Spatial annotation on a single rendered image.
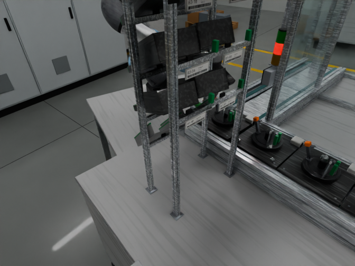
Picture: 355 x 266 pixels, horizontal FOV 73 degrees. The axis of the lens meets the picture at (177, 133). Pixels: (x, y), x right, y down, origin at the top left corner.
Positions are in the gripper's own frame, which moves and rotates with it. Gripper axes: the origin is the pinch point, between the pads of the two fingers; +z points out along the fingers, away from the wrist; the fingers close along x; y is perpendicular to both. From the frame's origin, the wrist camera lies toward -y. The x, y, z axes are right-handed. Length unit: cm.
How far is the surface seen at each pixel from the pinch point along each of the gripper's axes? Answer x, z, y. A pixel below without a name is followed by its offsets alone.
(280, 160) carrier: 6.4, 9.5, -44.6
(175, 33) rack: 52, -48, -30
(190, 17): -403, 82, 437
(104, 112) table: 37, 21, 60
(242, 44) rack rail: 25, -40, -30
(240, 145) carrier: 11.0, 9.5, -27.0
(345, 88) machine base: -110, 20, -33
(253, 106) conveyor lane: -30.6, 15.0, -6.4
